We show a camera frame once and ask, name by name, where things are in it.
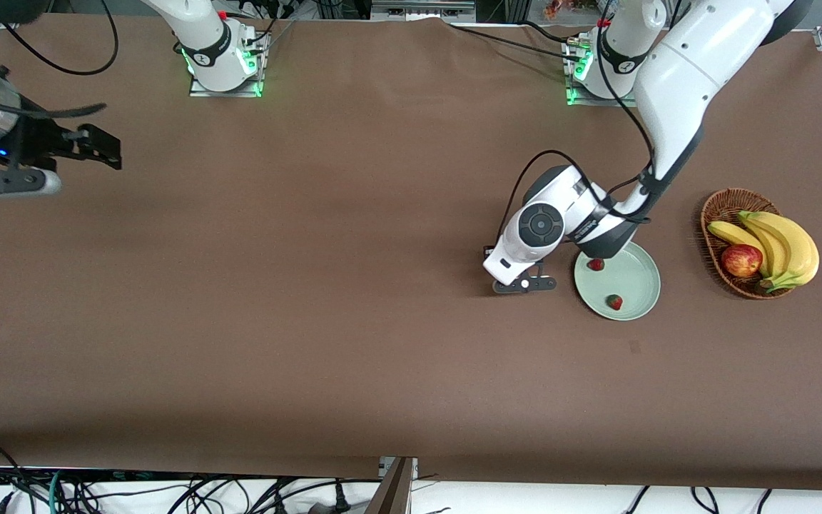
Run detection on grey metal frame bracket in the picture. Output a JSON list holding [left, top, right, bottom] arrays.
[[370, 0, 477, 22]]

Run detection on long black table cable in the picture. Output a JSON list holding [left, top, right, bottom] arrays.
[[445, 23, 583, 64]]

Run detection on red apple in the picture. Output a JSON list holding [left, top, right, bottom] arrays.
[[721, 244, 764, 278]]

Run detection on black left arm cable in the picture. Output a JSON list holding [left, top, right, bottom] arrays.
[[500, 0, 658, 247]]

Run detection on brown wicker basket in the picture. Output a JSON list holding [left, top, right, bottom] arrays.
[[701, 188, 797, 300]]

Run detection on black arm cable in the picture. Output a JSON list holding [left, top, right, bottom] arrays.
[[500, 0, 658, 247], [0, 0, 119, 119]]

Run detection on pale green round plate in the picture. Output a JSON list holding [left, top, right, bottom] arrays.
[[574, 241, 661, 321]]

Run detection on yellow banana bunch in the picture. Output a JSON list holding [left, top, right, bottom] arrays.
[[708, 211, 820, 293]]

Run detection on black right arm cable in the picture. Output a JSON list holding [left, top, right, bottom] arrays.
[[0, 0, 119, 119]]

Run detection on large table cover sheet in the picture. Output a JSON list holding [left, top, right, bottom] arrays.
[[0, 13, 822, 493]]

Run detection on black cable tangle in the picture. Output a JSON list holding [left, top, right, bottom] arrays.
[[61, 475, 355, 514]]

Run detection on metal camera stand post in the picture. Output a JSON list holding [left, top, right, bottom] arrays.
[[365, 457, 419, 514]]

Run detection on black base connector cable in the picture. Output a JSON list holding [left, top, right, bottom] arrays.
[[225, 4, 296, 45]]

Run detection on short black table cable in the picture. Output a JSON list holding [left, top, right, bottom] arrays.
[[520, 20, 583, 47]]

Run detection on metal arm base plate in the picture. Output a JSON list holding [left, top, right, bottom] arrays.
[[564, 39, 644, 109], [188, 32, 269, 99]]

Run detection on orange red plastic object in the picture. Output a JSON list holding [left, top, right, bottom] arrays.
[[543, 0, 601, 19]]

